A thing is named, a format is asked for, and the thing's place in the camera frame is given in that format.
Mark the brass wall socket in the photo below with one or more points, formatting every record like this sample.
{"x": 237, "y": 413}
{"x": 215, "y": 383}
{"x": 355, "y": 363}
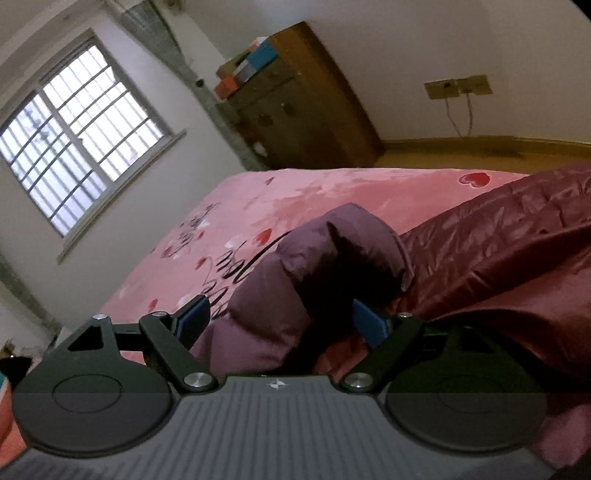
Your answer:
{"x": 442, "y": 87}
{"x": 474, "y": 84}

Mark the dark red quilted jacket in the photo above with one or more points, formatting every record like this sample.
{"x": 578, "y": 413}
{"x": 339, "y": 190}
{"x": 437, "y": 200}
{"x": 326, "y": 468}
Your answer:
{"x": 508, "y": 240}

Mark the purple down jacket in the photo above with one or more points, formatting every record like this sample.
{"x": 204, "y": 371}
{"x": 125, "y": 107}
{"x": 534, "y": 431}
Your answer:
{"x": 258, "y": 300}

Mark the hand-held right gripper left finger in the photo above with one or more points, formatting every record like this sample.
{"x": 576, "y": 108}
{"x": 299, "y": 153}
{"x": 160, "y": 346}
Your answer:
{"x": 194, "y": 318}

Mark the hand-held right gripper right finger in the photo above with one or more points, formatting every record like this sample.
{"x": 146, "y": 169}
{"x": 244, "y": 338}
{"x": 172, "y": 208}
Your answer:
{"x": 371, "y": 323}

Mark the small security camera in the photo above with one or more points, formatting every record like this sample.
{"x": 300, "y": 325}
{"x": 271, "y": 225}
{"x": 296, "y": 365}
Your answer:
{"x": 199, "y": 82}

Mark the wooden cabinet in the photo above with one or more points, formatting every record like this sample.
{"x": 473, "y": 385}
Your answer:
{"x": 304, "y": 106}

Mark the grey curtain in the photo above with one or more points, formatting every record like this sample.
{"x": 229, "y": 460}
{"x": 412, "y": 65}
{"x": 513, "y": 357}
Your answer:
{"x": 27, "y": 300}
{"x": 207, "y": 92}

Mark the orange box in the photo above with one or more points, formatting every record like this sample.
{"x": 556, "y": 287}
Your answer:
{"x": 225, "y": 87}

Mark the blue box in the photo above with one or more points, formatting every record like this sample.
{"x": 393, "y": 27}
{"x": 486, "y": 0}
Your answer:
{"x": 264, "y": 56}

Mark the barred window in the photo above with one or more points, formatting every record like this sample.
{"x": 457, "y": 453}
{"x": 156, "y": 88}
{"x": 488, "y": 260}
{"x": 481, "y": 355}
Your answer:
{"x": 78, "y": 143}

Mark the beige box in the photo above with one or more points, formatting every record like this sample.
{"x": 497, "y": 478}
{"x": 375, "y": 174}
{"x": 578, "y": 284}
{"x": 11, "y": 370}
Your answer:
{"x": 230, "y": 67}

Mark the bed with pink printed sheet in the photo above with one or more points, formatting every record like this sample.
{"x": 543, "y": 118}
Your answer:
{"x": 323, "y": 194}

